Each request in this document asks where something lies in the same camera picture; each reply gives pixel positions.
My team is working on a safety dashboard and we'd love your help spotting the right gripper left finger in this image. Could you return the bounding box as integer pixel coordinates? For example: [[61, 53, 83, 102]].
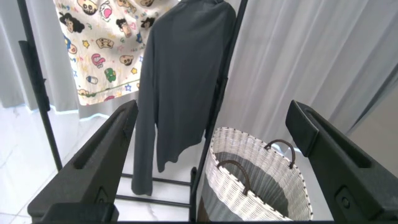
[[27, 99, 139, 223]]

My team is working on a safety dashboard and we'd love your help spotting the white laundry basket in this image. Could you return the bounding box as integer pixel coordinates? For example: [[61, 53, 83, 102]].
[[196, 126, 313, 223]]

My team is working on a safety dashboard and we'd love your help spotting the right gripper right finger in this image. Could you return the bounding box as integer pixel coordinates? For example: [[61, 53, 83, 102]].
[[285, 99, 398, 223]]

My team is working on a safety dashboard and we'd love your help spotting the cream printed garment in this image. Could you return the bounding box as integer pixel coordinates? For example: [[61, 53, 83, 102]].
[[52, 0, 182, 107]]

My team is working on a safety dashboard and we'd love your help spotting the dark grey long-sleeved shirt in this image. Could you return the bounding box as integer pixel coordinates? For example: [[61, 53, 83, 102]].
[[131, 0, 238, 197]]

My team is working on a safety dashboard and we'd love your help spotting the black clothes rack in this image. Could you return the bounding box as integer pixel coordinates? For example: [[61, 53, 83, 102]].
[[16, 0, 250, 223]]

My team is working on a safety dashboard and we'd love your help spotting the white curtain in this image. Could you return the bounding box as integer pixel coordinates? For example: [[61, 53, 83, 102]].
[[0, 0, 398, 154]]

